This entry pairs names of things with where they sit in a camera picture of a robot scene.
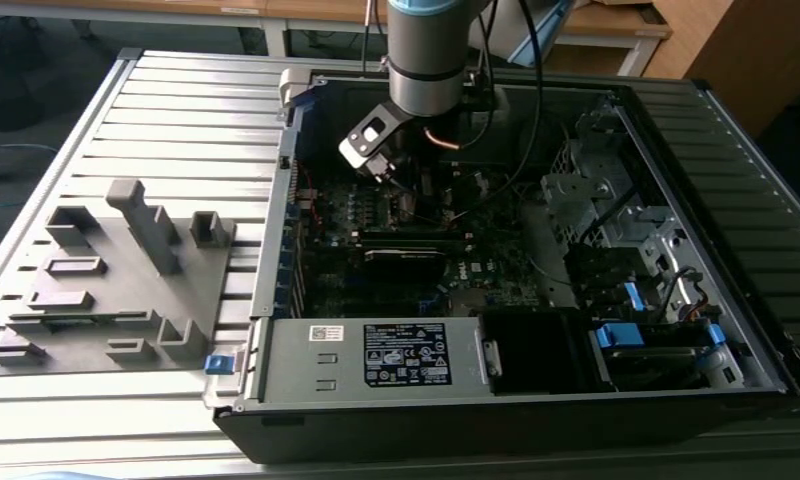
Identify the silver disk bay bracket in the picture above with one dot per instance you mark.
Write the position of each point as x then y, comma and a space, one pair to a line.
643, 222

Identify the black connector block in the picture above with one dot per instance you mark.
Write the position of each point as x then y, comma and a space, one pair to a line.
593, 265

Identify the dark graphics card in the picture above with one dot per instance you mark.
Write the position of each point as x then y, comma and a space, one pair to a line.
403, 270

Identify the hard disk blue carrier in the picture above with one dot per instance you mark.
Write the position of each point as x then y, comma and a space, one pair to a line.
616, 334

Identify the black PC case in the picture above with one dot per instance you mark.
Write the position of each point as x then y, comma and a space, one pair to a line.
440, 435

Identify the silver metal drive cage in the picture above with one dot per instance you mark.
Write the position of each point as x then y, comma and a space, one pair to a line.
569, 190

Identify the grey power supply unit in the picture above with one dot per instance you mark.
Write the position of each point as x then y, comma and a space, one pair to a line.
293, 370

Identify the grey parts rack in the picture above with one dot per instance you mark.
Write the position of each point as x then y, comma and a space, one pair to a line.
140, 300

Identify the grey plastic support bar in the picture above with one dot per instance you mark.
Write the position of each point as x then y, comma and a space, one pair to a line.
540, 240

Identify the blue plastic clip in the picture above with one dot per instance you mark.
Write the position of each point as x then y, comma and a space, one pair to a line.
633, 295
715, 335

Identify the wooden cabinet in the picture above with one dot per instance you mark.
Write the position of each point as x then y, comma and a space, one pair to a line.
760, 60

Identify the dark office chair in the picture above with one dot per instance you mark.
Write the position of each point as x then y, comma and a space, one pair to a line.
6, 100

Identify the pale grey case latch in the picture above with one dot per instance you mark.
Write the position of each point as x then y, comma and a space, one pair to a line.
293, 85

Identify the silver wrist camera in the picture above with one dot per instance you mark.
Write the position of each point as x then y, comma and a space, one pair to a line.
369, 135

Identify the CPU socket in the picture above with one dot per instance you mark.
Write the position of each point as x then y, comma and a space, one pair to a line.
433, 226

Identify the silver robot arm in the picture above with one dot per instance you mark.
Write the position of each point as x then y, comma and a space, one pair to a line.
427, 50

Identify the pale blue object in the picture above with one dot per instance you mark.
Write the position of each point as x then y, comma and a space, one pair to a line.
60, 476

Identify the blue case latch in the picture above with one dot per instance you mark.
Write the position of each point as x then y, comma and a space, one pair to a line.
217, 364

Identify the black RAM slot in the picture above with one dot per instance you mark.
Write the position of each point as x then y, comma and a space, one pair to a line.
413, 244
413, 235
413, 239
413, 230

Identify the wooden desk white frame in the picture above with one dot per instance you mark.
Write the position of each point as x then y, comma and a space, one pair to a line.
607, 27
140, 6

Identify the green motherboard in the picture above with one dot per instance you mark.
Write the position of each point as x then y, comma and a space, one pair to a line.
500, 250

